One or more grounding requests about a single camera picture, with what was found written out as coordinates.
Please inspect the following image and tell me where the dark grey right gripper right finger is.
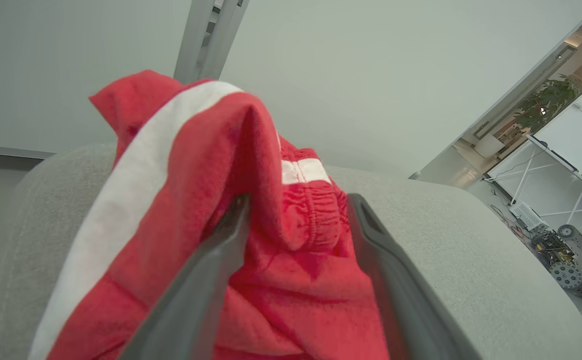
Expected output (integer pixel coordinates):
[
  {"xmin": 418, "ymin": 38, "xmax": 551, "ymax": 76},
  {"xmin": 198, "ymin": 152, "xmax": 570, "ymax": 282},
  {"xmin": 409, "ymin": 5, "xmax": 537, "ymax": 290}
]
[{"xmin": 347, "ymin": 193, "xmax": 482, "ymax": 360}]

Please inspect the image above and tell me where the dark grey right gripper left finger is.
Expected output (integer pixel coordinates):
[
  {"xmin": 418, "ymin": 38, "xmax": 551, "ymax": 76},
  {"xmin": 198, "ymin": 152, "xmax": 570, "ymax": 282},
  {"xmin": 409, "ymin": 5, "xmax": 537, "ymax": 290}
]
[{"xmin": 118, "ymin": 195, "xmax": 251, "ymax": 360}]

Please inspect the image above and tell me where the red garment with white stripe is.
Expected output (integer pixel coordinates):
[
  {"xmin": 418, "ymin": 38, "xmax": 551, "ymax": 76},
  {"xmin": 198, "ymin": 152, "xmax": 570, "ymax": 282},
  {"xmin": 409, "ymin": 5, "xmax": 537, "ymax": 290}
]
[{"xmin": 28, "ymin": 70, "xmax": 391, "ymax": 360}]

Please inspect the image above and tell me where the beige fabric sofa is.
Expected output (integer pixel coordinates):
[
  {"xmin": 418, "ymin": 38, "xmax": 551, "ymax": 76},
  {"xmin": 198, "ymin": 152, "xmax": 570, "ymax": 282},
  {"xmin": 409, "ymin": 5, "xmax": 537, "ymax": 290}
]
[{"xmin": 0, "ymin": 142, "xmax": 582, "ymax": 360}]

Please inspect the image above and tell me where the white perforated box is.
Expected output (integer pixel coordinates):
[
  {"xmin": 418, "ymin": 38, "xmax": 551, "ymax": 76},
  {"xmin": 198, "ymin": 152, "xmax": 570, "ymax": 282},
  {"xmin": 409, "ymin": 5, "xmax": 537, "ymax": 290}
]
[{"xmin": 509, "ymin": 200, "xmax": 542, "ymax": 232}]

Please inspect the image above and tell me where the metal wheeled robot chassis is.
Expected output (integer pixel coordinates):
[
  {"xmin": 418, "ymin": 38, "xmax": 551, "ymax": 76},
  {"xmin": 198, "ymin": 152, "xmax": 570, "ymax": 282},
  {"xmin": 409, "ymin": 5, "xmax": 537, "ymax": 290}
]
[{"xmin": 530, "ymin": 224, "xmax": 582, "ymax": 306}]

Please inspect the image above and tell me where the white trestle table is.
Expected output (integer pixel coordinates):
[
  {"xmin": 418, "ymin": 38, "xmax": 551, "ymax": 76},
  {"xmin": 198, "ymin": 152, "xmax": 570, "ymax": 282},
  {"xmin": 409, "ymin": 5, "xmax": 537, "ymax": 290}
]
[{"xmin": 487, "ymin": 134, "xmax": 582, "ymax": 236}]

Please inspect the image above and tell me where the green potted plant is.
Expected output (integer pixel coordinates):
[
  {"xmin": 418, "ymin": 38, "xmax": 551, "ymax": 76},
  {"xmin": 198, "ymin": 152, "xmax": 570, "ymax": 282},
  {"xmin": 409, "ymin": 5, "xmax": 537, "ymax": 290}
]
[{"xmin": 515, "ymin": 74, "xmax": 580, "ymax": 135}]

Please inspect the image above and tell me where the grey metal upright post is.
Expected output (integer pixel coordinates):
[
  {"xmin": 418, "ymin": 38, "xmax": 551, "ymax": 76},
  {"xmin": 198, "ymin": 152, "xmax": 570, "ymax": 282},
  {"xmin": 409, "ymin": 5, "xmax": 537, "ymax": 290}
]
[{"xmin": 173, "ymin": 0, "xmax": 250, "ymax": 85}]

